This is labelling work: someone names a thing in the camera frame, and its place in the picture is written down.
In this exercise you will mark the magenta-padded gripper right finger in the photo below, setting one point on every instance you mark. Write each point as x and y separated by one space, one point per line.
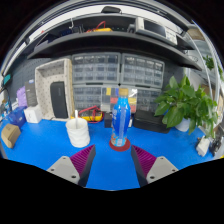
158 166

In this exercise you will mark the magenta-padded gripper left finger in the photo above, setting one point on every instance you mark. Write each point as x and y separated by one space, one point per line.
66 166

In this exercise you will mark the blue drink bottle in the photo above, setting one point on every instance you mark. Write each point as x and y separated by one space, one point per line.
120 120

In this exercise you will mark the white ribbed cup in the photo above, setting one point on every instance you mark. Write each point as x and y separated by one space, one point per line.
78 136

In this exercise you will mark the flat round red coaster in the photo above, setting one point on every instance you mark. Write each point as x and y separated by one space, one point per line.
120 148

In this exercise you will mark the flat black case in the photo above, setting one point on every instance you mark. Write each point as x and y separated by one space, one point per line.
148 121

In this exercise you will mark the white plant pot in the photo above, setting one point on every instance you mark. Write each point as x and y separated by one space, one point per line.
182 126

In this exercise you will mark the thin stirrer in cup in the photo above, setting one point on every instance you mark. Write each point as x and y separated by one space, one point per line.
76 120

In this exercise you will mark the white power adapter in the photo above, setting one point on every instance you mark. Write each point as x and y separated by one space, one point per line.
202 146

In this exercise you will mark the yellow multimeter with red leads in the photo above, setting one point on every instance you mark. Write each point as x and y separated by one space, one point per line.
91 115

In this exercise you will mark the black box with white label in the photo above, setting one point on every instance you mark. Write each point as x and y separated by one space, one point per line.
108 120

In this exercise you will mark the small white box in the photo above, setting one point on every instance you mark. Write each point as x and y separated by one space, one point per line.
32 114

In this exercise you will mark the brown cardboard box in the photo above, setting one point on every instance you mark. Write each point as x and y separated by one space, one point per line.
10 135

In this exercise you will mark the grey small-parts drawer cabinet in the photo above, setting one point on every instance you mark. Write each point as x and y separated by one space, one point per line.
96 68
87 97
148 100
142 70

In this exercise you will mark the green leafy plant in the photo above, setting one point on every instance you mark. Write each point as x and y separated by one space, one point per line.
181 103

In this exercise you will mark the blue carton box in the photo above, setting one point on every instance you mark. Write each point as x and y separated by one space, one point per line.
16 117

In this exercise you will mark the clear organizer with coloured parts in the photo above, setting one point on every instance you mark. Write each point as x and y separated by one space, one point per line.
108 98

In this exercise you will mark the beige perforated tray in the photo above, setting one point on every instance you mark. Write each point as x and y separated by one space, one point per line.
43 90

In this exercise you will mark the dark grey carton box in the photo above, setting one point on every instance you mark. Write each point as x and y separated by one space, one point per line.
30 93

